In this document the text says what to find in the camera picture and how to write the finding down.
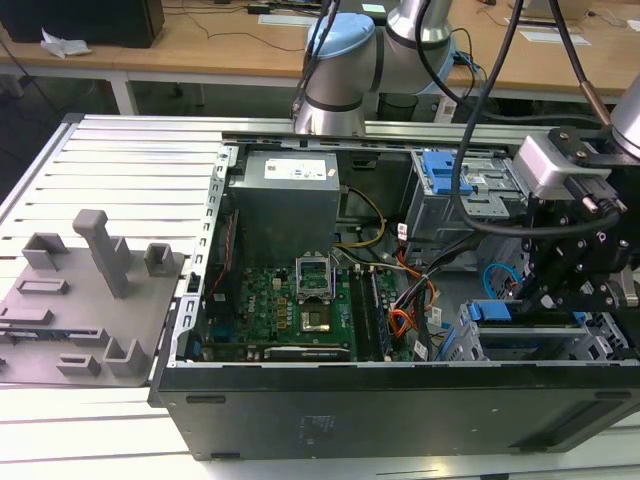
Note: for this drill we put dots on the black RAM slot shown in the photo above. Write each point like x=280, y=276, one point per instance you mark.
x=368, y=315
x=356, y=315

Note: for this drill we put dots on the small black power adapter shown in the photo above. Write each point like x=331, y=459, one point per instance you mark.
x=259, y=8

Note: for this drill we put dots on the grey parts rack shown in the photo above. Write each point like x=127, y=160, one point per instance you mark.
x=75, y=320

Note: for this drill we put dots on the tall metal drive cage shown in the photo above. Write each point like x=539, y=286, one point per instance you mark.
x=430, y=215

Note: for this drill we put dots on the wooden desk white frame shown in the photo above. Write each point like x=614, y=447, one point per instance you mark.
x=200, y=50

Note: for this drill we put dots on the black box on desk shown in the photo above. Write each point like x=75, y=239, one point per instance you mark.
x=80, y=20

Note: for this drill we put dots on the white paper sheet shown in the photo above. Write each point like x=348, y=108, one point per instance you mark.
x=285, y=20
x=550, y=37

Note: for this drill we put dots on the blue plastic drive bracket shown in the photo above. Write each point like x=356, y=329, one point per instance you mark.
x=445, y=175

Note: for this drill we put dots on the silver camera box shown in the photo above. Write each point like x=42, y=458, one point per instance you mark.
x=540, y=165

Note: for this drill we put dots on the black open PC case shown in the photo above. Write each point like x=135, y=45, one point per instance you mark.
x=350, y=415

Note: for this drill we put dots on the RAM stick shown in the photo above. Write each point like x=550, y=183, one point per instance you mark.
x=382, y=325

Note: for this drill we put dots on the grey power supply unit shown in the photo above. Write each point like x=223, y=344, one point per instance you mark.
x=280, y=210

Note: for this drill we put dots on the black waste bin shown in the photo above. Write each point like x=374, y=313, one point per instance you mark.
x=397, y=107

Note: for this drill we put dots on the black graphics card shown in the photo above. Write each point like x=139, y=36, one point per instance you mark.
x=305, y=353

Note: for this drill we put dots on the green motherboard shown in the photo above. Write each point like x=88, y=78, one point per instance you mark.
x=265, y=300

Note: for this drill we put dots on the metal disk bay cage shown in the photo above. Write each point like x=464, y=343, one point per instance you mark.
x=600, y=345

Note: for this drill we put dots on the crumpled white paper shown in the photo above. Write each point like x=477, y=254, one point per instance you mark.
x=70, y=47

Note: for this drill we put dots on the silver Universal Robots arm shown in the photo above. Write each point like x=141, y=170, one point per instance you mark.
x=345, y=70

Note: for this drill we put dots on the hard disk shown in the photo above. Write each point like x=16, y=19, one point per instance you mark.
x=492, y=310

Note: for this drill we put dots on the CPU socket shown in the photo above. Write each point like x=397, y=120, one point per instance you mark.
x=316, y=320

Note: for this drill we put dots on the blue plastic bay latch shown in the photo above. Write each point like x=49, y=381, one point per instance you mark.
x=442, y=345

